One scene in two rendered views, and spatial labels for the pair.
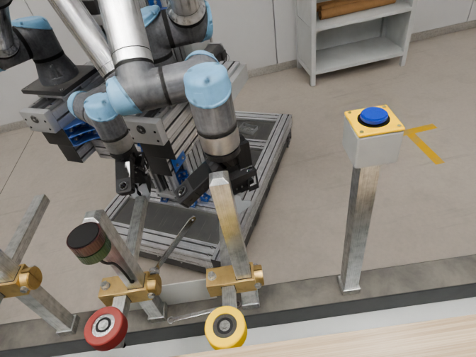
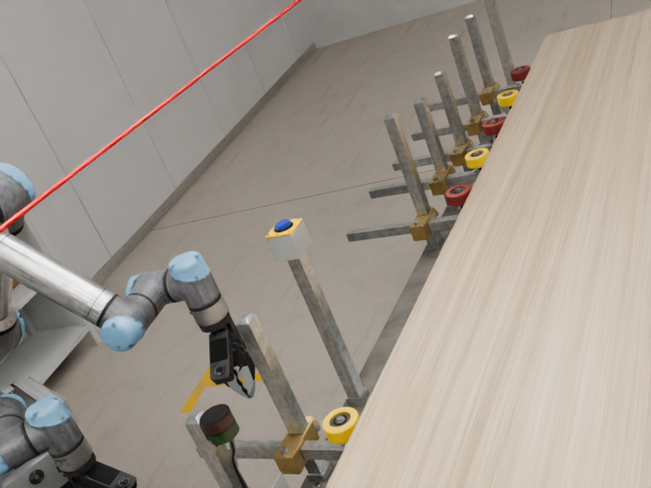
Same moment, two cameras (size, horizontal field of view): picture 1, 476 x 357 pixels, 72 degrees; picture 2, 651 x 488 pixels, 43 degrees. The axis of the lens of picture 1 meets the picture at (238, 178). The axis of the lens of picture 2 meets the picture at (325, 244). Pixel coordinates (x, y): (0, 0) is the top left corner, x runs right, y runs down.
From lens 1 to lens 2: 1.42 m
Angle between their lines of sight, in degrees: 53
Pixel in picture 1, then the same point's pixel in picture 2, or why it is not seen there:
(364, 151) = (297, 243)
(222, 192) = (256, 324)
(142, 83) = (136, 306)
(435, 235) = not seen: hidden behind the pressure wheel
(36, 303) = not seen: outside the picture
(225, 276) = (293, 442)
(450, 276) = (393, 337)
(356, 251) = (339, 342)
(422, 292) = not seen: hidden behind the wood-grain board
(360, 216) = (322, 303)
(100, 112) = (61, 409)
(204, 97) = (201, 269)
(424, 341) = (418, 320)
